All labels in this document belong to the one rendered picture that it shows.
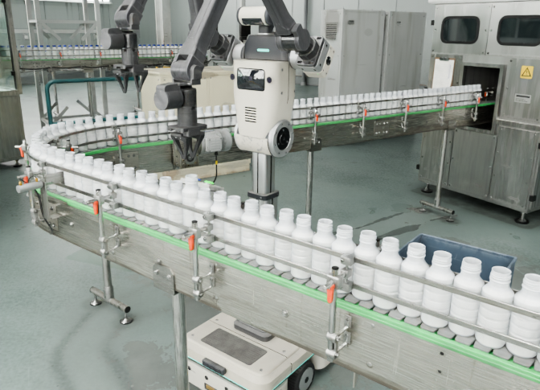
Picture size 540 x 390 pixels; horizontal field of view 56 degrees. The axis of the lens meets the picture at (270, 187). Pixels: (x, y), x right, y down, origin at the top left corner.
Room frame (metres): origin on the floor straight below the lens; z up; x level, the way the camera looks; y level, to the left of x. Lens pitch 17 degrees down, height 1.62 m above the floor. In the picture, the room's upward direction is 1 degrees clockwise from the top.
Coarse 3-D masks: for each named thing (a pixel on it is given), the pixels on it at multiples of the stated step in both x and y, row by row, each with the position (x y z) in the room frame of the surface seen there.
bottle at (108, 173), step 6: (102, 162) 1.71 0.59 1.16; (108, 162) 1.73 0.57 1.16; (102, 168) 1.70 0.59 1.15; (108, 168) 1.70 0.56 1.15; (102, 174) 1.69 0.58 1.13; (108, 174) 1.69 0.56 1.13; (108, 180) 1.68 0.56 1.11; (102, 186) 1.69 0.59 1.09; (102, 192) 1.69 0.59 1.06; (108, 192) 1.68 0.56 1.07; (102, 204) 1.69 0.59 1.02; (108, 204) 1.68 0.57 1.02
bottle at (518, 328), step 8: (528, 280) 0.88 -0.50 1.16; (536, 280) 0.90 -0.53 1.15; (528, 288) 0.88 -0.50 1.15; (536, 288) 0.87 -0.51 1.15; (520, 296) 0.88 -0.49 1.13; (528, 296) 0.87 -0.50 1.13; (536, 296) 0.87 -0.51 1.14; (520, 304) 0.87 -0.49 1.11; (528, 304) 0.86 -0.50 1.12; (536, 304) 0.86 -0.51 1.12; (512, 312) 0.89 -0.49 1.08; (512, 320) 0.88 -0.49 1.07; (520, 320) 0.87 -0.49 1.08; (528, 320) 0.86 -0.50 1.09; (536, 320) 0.86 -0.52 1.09; (512, 328) 0.88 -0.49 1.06; (520, 328) 0.87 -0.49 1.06; (528, 328) 0.86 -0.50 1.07; (536, 328) 0.86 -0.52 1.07; (512, 336) 0.88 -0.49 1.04; (520, 336) 0.86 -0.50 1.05; (528, 336) 0.86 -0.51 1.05; (536, 336) 0.86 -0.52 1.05; (512, 344) 0.87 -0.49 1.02; (536, 344) 0.86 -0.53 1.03; (512, 352) 0.87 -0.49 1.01; (520, 352) 0.86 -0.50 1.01; (528, 352) 0.86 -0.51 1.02; (536, 352) 0.86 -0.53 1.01
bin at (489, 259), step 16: (416, 240) 1.59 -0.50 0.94; (432, 240) 1.60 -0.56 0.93; (448, 240) 1.57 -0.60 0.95; (400, 256) 1.49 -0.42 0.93; (432, 256) 1.60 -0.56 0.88; (464, 256) 1.53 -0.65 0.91; (480, 256) 1.50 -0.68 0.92; (496, 256) 1.47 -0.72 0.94; (512, 256) 1.45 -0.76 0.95; (512, 272) 1.42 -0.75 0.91
